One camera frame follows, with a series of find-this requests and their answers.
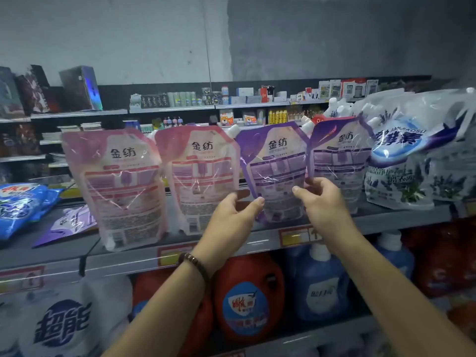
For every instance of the white lavender detergent pouches group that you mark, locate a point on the white lavender detergent pouches group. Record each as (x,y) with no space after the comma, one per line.
(416,145)

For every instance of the person's left forearm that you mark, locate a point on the person's left forearm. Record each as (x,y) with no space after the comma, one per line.
(160,316)

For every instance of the person's left hand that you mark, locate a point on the person's left hand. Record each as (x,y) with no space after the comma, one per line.
(227,230)

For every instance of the red-framed price tag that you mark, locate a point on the red-framed price tag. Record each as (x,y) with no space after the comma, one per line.
(175,255)
(297,236)
(22,280)

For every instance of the dark background shelf unit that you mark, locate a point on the dark background shelf unit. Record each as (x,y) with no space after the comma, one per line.
(119,93)

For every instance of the stacks of folded white packs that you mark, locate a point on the stacks of folded white packs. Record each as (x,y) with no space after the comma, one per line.
(71,128)

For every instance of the pink softener pouch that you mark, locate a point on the pink softener pouch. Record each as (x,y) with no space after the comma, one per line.
(111,182)
(197,174)

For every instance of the grey metal shelf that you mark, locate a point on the grey metal shelf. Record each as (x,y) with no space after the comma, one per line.
(67,256)

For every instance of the blue washing powder bags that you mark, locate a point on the blue washing powder bags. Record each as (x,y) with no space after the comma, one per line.
(26,212)

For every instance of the row of colourful boxes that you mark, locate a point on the row of colourful boxes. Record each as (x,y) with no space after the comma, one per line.
(22,141)

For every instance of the row of red detergent bottles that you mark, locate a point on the row of red detergent bottles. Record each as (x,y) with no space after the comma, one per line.
(446,260)

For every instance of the row of small toiletry boxes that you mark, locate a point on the row of small toiletry boxes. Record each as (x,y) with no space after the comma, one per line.
(178,99)

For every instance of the row of boxed goods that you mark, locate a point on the row of boxed goods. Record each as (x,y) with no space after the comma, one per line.
(78,89)

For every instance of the person's right forearm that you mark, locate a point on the person's right forearm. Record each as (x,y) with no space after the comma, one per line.
(401,301)

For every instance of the row of small bottles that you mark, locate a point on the row of small bottles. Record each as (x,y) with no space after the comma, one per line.
(277,116)

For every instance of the person's right hand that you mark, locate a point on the person's right hand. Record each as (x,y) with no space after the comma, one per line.
(331,215)

